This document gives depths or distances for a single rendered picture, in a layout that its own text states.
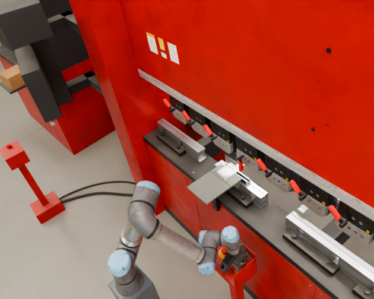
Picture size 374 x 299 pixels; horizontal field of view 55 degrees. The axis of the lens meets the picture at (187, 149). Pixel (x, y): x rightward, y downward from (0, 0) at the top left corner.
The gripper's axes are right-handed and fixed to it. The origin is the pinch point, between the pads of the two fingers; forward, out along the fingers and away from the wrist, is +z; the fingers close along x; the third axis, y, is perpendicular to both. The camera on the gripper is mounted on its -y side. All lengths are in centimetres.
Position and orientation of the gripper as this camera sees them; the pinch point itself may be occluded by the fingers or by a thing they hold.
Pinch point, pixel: (236, 270)
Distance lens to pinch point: 205.9
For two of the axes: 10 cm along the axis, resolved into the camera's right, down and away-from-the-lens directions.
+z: 2.2, 7.0, 6.8
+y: 7.7, -5.5, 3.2
